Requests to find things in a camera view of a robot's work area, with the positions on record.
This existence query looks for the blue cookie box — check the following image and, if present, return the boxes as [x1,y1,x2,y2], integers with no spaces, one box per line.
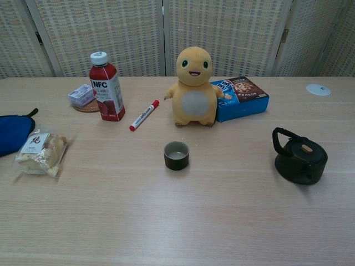
[210,76,270,124]

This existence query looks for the red and white marker pen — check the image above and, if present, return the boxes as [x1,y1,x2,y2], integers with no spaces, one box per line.
[129,99,160,132]

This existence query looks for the yellow plush dinosaur toy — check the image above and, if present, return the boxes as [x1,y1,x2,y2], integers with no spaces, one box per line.
[164,46,226,128]

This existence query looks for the round wooden coaster with packet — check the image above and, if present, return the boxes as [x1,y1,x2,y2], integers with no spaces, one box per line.
[72,99,100,113]

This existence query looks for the blue folded cloth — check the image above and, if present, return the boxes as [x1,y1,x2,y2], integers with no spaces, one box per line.
[0,108,39,158]

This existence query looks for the clear bagged snack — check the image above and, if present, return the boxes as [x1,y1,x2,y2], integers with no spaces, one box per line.
[12,124,73,183]

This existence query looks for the red NFC juice bottle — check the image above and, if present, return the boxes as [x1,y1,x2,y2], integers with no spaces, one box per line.
[89,51,126,122]

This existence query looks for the black round object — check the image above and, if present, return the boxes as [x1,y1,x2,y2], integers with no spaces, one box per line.
[272,126,328,185]

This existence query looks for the small clear plastic box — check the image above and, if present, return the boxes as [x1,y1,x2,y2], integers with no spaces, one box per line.
[67,84,97,107]

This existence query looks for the woven folding screen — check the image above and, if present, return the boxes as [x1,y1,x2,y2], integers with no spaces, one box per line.
[0,0,355,79]

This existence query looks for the white round table grommet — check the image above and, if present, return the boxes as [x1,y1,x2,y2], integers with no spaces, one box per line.
[306,84,332,97]

